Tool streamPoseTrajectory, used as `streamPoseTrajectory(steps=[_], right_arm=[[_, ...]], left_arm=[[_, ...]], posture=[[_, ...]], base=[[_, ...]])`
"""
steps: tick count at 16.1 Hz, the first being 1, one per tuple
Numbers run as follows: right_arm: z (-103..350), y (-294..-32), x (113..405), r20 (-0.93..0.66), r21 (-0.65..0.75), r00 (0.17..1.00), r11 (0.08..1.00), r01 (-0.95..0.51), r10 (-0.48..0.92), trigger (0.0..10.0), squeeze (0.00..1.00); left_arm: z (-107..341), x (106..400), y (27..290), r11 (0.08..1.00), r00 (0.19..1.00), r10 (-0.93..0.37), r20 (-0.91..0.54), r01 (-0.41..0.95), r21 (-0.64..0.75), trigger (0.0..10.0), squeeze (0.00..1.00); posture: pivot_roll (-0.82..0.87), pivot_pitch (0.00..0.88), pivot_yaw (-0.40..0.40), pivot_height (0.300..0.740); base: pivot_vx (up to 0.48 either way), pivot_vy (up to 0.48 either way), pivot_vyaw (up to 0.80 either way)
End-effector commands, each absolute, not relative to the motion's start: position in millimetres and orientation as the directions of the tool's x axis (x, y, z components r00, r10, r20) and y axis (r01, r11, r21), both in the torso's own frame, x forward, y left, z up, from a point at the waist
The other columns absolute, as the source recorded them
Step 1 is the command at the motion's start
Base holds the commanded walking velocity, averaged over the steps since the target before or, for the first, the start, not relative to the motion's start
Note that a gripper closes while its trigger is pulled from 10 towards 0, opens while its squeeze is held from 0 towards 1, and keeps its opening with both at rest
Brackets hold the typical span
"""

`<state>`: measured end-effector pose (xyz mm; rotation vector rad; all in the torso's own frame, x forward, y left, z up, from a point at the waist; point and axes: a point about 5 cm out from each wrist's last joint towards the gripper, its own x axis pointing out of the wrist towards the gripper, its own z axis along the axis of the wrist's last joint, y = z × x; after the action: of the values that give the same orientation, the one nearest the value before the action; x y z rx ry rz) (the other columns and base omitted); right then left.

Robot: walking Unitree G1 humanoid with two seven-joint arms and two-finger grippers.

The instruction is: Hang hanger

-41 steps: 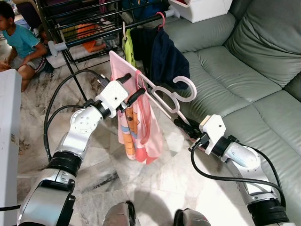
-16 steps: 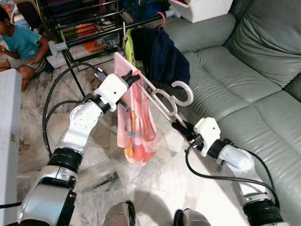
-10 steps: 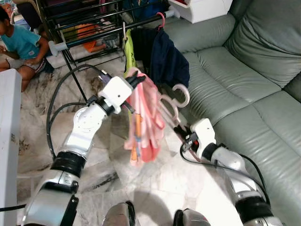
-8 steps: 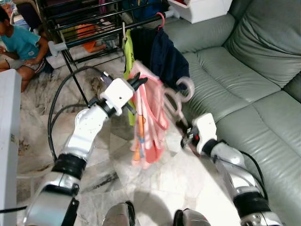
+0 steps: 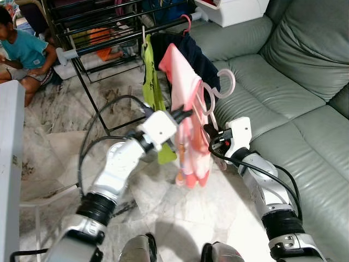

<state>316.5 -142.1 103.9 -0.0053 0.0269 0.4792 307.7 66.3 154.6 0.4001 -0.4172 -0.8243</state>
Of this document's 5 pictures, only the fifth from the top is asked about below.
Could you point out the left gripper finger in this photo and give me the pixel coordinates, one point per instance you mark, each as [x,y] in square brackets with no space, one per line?
[185,114]

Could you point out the pink cartoon bear shirt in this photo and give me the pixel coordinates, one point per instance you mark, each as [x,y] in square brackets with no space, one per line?
[182,87]

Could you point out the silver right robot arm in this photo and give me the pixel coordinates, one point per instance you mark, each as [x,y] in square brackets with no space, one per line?
[262,174]

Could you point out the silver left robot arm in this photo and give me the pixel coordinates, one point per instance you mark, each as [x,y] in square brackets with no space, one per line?
[117,164]

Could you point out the red plastic hanger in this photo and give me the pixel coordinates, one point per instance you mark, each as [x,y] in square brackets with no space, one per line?
[188,19]

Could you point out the navy blue garment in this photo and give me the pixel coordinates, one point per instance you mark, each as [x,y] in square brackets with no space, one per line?
[202,65]

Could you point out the orange garment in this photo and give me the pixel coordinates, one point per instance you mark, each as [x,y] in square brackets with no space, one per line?
[103,43]

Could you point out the robot right leg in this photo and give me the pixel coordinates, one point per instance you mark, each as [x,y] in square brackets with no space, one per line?
[223,254]

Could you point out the robot leg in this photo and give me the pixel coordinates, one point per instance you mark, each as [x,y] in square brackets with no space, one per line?
[223,254]
[139,250]

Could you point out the white storage box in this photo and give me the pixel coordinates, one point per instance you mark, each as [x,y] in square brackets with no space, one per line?
[240,11]

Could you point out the grey leather sofa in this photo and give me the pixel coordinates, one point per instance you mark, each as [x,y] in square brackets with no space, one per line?
[305,54]

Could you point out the black metal drying rack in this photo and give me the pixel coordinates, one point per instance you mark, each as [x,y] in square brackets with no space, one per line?
[66,55]

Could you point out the robot left leg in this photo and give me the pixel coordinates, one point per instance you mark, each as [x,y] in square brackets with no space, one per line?
[139,250]

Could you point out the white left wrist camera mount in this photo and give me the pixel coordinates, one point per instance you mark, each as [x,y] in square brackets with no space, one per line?
[159,128]

